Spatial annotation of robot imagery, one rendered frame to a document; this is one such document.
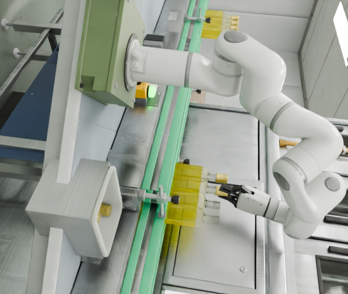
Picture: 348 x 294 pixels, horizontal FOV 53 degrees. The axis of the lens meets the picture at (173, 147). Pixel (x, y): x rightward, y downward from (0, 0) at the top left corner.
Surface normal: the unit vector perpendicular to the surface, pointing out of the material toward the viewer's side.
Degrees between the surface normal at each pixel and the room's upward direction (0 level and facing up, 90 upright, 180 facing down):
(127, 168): 90
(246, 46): 91
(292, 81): 90
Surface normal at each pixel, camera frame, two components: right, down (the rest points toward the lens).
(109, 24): -0.09, -0.04
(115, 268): 0.01, -0.65
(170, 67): -0.11, 0.18
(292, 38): -0.16, 0.75
